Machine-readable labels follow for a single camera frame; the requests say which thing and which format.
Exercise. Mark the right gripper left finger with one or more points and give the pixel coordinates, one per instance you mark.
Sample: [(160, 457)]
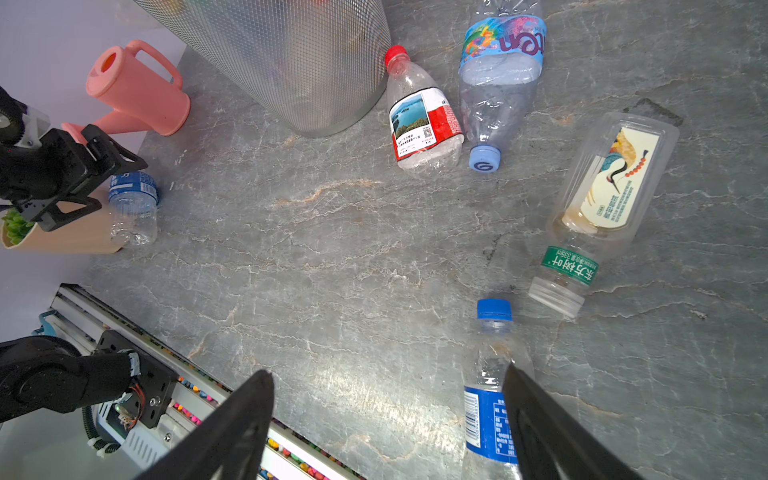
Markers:
[(230, 442)]

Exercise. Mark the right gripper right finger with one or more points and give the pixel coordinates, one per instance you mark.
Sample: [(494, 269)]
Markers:
[(549, 443)]

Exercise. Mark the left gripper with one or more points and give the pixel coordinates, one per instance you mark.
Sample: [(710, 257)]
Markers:
[(32, 177)]

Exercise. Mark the Pocari Sweat bottle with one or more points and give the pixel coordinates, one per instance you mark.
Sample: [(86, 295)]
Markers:
[(133, 202)]

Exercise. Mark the small blue-cap water bottle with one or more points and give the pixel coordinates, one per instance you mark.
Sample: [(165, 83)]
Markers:
[(494, 345)]

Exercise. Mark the red white label bottle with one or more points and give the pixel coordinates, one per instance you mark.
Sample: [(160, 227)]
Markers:
[(425, 131)]

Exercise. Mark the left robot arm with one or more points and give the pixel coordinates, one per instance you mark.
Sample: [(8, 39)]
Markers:
[(24, 126)]

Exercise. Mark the grey mesh trash bin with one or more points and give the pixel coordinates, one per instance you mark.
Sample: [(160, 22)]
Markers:
[(316, 65)]

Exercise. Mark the bowl of green plant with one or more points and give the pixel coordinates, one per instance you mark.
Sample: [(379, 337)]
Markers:
[(88, 235)]

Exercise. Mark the pink watering can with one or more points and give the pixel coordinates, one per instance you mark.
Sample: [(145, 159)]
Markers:
[(143, 88)]

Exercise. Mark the cream label green-band bottle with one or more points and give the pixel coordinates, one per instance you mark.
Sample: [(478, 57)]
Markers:
[(601, 205)]

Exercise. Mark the colourful label blue-cap bottle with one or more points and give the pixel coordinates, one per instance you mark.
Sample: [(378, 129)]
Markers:
[(499, 71)]

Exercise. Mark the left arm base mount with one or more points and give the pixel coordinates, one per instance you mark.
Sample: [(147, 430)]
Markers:
[(48, 372)]

